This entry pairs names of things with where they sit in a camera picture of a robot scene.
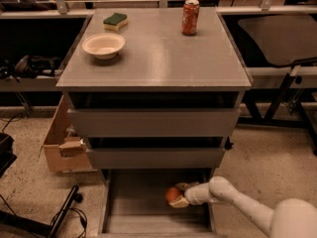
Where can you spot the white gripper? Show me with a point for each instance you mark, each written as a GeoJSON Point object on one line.
{"type": "Point", "coordinates": [194, 194]}

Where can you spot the orange fruit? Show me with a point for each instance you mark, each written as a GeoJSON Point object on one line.
{"type": "Point", "coordinates": [172, 194]}

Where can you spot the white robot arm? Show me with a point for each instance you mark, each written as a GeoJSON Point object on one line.
{"type": "Point", "coordinates": [292, 218]}

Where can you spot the grey middle drawer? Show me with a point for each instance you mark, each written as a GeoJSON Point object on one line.
{"type": "Point", "coordinates": [159, 158]}

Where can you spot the grey open bottom drawer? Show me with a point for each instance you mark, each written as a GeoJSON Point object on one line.
{"type": "Point", "coordinates": [135, 206]}

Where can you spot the grey top drawer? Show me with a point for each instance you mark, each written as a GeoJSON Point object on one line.
{"type": "Point", "coordinates": [154, 123]}

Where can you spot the grey drawer cabinet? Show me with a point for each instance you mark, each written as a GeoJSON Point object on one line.
{"type": "Point", "coordinates": [159, 69]}

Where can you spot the cardboard box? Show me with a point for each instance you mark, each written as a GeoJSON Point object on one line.
{"type": "Point", "coordinates": [64, 151]}

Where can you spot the white paper bowl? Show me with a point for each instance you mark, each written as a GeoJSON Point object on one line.
{"type": "Point", "coordinates": [103, 46]}

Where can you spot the black case on floor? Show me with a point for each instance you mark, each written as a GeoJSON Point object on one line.
{"type": "Point", "coordinates": [7, 157]}

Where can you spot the orange soda can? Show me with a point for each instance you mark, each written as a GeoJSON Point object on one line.
{"type": "Point", "coordinates": [190, 17]}

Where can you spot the green and yellow sponge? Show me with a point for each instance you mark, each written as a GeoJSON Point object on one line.
{"type": "Point", "coordinates": [115, 22]}

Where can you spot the dark office chair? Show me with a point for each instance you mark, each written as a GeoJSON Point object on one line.
{"type": "Point", "coordinates": [285, 41]}

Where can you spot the black stand with cables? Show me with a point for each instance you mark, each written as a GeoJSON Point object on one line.
{"type": "Point", "coordinates": [47, 230]}

